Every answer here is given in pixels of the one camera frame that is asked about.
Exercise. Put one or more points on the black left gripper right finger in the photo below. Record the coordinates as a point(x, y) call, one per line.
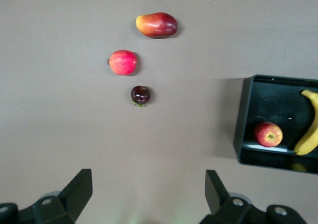
point(221, 199)

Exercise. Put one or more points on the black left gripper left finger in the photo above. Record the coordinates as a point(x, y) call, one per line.
point(74, 196)

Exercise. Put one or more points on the red yellow apple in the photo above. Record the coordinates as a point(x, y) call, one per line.
point(268, 134)

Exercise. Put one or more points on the yellow banana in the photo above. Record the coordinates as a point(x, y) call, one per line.
point(309, 139)

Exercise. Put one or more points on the black plastic box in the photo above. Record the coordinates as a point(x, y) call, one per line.
point(270, 104)

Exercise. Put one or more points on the dark purple plum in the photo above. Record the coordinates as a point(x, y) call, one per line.
point(140, 95)

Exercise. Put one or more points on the red yellow mango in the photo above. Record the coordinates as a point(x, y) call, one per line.
point(156, 25)

